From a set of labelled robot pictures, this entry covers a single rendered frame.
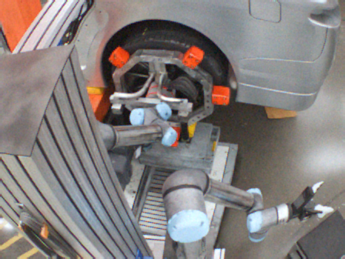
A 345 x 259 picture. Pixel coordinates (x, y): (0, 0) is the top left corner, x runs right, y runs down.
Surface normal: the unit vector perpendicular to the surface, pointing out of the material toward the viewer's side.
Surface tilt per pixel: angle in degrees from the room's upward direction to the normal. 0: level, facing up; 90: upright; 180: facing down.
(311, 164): 0
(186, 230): 82
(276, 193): 0
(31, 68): 0
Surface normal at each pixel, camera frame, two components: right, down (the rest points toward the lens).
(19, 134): -0.09, -0.63
